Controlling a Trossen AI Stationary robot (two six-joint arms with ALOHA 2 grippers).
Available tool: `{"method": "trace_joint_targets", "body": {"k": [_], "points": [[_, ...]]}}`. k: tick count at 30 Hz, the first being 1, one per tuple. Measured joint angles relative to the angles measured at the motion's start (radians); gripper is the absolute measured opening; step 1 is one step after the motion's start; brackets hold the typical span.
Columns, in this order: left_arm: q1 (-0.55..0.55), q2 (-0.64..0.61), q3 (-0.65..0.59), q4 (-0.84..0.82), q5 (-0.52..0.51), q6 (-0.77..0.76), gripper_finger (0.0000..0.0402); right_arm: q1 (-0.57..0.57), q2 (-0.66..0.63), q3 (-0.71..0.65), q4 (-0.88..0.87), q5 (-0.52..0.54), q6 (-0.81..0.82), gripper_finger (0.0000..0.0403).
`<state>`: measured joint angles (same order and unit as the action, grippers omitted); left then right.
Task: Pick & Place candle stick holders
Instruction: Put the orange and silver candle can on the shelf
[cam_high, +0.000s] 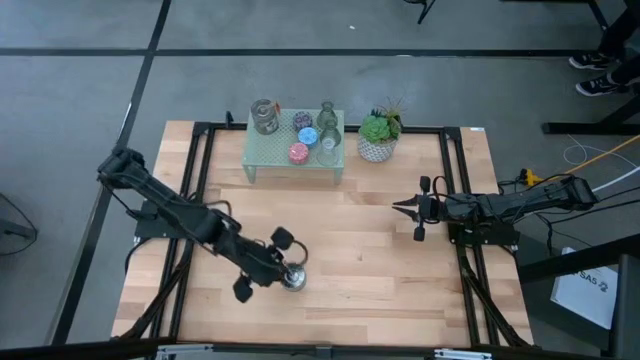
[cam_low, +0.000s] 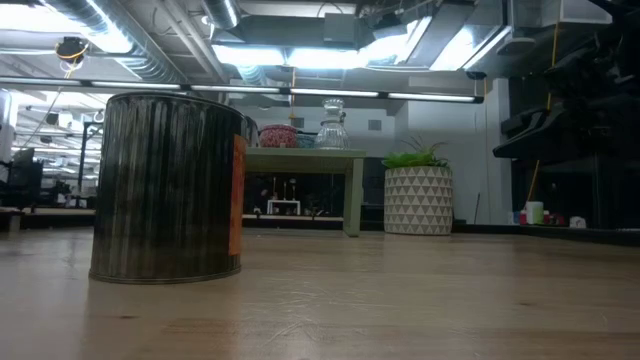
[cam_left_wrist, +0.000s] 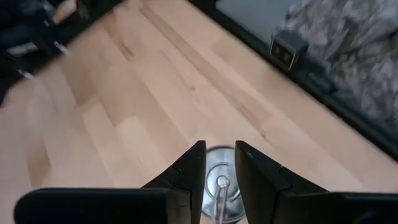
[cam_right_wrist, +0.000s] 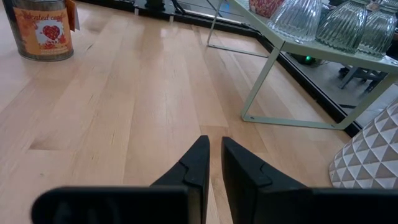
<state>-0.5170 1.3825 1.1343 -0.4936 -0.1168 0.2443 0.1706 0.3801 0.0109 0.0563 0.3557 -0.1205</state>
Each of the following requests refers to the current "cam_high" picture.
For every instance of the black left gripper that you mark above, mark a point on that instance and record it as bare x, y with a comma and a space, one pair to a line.
260, 265

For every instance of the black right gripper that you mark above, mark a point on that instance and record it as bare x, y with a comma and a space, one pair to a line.
432, 209

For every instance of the silver candle tin orange label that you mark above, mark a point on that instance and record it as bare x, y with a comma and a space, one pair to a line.
296, 278

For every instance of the clear glass jar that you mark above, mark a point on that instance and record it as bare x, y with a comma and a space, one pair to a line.
327, 155

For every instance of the purple textured ball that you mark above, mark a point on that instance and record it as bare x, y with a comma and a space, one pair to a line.
302, 121

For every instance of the silver candle tin gold label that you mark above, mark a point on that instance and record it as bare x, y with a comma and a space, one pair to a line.
264, 116

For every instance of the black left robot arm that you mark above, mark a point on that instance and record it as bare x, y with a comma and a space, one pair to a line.
165, 210

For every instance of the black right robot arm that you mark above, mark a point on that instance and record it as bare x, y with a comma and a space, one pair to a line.
525, 202

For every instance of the succulent in patterned pot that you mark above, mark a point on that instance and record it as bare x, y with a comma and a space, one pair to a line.
376, 131

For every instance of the green perforated metal shelf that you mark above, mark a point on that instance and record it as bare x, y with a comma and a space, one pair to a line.
270, 152

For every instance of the black desk foot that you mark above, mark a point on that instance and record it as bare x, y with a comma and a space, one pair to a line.
575, 128

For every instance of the white printed box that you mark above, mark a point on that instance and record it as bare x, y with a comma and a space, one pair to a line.
580, 300

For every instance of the black chair base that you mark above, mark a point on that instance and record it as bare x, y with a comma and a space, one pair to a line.
425, 12

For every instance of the black crossbeam with silver brackets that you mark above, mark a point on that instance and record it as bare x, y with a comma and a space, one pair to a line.
100, 350

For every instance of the person's dark shoe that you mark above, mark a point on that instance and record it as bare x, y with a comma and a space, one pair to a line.
590, 61
600, 86

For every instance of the black desk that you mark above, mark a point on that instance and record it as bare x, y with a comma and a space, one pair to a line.
627, 310

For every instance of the person's leg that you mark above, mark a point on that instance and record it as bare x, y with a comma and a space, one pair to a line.
617, 27
629, 72

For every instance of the grey chair base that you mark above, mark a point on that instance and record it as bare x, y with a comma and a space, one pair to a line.
15, 231

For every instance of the black aluminium table frame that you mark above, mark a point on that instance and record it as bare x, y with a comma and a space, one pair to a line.
452, 132

